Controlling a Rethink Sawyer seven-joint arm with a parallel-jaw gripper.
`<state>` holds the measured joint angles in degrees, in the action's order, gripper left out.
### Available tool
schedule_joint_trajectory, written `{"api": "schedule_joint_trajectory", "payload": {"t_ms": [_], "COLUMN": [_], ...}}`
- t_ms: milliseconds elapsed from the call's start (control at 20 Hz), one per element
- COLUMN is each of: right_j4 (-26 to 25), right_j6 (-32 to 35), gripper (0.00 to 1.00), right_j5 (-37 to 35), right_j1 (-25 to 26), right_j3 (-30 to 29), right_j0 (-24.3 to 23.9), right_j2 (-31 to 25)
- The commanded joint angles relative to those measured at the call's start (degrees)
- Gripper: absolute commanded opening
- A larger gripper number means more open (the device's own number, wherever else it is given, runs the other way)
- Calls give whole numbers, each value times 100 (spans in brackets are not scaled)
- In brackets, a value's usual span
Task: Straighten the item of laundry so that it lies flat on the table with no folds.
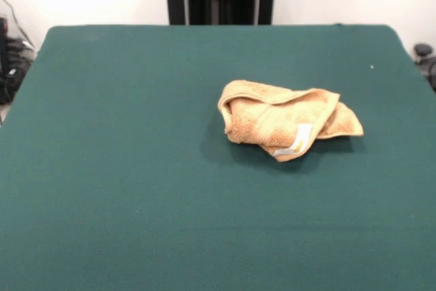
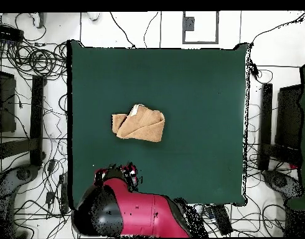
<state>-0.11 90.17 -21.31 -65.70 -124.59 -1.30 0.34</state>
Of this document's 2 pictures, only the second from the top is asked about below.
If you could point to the person's white shoe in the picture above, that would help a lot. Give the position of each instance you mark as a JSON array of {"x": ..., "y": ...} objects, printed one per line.
[
  {"x": 94, "y": 16},
  {"x": 38, "y": 20}
]

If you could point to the tan terry towel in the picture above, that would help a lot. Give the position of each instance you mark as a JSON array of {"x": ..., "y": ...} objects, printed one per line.
[{"x": 142, "y": 124}]

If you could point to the grey swivel chair base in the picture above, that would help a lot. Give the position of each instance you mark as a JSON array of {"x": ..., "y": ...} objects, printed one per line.
[
  {"x": 23, "y": 174},
  {"x": 279, "y": 180}
]

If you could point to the black power adapter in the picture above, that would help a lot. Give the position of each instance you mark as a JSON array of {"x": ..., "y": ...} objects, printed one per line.
[{"x": 254, "y": 69}]

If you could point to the grey square floor frame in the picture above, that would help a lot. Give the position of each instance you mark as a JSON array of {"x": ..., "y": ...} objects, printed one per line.
[{"x": 188, "y": 23}]

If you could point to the black network switch box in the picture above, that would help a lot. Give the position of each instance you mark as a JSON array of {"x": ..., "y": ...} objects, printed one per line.
[{"x": 8, "y": 33}]

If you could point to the dark green table cloth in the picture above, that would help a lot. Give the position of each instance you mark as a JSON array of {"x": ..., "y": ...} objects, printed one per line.
[{"x": 192, "y": 99}]

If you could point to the black metal stand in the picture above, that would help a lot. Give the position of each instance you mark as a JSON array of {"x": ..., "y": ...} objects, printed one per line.
[
  {"x": 36, "y": 112},
  {"x": 266, "y": 112}
]

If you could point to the black power strip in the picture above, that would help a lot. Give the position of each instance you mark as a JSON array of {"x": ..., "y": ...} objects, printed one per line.
[{"x": 221, "y": 219}]

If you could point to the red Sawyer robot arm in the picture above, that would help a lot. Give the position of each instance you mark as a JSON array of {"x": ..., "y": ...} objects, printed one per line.
[{"x": 142, "y": 214}]

